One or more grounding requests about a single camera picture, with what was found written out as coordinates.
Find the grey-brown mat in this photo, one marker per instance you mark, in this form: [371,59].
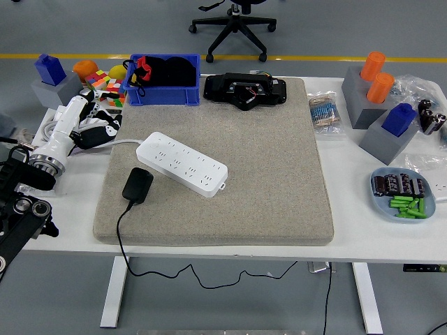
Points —
[244,174]

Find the blue plastic block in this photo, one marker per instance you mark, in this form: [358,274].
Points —
[398,120]
[50,70]

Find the yellow ball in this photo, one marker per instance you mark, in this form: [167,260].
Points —
[117,71]

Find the orange cylinder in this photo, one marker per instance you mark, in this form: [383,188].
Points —
[373,66]
[380,87]

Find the clear plastic bag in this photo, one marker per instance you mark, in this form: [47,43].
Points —
[426,162]
[415,87]

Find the white power strip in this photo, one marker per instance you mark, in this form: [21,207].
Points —
[181,160]

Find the white cardboard box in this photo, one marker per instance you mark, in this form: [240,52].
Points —
[49,113]

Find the small black usb stick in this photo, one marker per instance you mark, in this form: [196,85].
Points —
[115,110]

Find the grey two-hole block holder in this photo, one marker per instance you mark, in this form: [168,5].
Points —
[352,90]

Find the metal bracket under table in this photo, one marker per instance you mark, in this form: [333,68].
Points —
[319,267]

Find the green battery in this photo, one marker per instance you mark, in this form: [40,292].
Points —
[396,205]
[417,213]
[394,198]
[405,216]
[421,205]
[398,202]
[413,203]

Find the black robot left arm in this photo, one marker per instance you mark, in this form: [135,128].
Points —
[21,216]

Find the orange ball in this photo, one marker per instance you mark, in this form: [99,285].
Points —
[85,68]

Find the black plug adapter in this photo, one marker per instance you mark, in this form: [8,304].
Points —
[138,185]

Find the black table control panel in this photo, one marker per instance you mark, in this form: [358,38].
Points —
[419,268]

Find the blue plastic bin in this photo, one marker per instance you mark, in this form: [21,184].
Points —
[160,96]

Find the black office chair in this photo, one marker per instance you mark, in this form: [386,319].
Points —
[241,26]

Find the white table leg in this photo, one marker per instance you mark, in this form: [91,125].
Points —
[368,300]
[115,293]

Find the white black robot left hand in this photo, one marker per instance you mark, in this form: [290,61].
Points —
[64,118]

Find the light blue plate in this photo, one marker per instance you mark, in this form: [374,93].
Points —
[380,206]

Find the black cloth pouch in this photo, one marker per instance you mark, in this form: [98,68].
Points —
[174,71]

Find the clear bag of resistors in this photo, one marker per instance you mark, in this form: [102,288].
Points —
[326,113]

